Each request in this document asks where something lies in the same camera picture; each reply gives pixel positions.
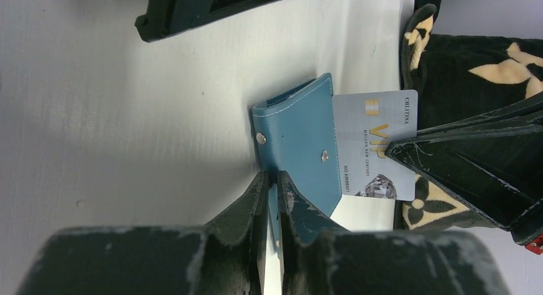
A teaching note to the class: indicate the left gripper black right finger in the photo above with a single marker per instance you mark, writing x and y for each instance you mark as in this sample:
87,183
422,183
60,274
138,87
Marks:
313,245

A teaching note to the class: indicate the black plastic card bin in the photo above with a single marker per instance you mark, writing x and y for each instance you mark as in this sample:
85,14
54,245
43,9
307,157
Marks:
166,18

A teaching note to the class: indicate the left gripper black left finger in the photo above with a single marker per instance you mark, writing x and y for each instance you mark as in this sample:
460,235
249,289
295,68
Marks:
235,252

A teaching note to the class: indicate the silver VIP credit card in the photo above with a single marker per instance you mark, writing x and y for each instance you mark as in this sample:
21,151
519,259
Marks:
365,124

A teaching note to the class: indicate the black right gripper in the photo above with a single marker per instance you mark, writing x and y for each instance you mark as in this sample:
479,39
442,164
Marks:
496,172

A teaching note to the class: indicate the black floral fleece blanket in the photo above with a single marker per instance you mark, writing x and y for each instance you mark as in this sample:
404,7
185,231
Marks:
459,77

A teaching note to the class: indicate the blue leather card holder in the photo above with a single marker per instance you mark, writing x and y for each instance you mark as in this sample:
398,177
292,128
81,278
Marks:
295,133

